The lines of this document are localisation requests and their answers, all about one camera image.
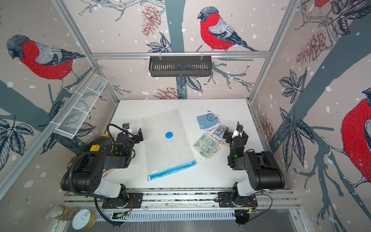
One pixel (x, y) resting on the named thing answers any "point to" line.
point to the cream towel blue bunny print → (206, 146)
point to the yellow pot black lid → (102, 144)
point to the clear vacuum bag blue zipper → (167, 148)
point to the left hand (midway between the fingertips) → (135, 126)
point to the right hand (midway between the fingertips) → (236, 128)
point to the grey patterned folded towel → (218, 133)
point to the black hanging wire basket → (180, 66)
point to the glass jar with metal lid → (64, 213)
